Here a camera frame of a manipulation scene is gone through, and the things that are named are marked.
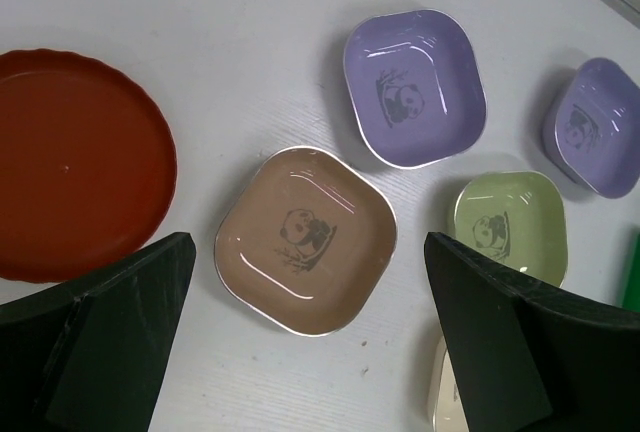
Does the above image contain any green square plate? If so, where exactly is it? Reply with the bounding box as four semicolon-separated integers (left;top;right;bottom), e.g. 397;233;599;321
447;171;568;287

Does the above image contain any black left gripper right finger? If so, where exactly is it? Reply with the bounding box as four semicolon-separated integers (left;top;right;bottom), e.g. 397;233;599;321
424;232;639;431

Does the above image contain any red round plate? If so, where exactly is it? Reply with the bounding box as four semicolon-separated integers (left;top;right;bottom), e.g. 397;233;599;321
1;49;178;283

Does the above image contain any cream square plate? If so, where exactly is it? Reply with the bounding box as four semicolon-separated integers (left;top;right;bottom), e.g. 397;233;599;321
427;336;469;432

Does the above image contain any green plastic bin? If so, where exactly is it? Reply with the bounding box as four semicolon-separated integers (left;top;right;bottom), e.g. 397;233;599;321
620;228;639;312

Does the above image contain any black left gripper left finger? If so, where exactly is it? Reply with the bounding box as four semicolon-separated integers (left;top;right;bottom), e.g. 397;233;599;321
1;232;196;431

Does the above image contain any purple square plate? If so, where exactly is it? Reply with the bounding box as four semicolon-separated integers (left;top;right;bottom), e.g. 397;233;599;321
343;9;487;170
542;57;639;199

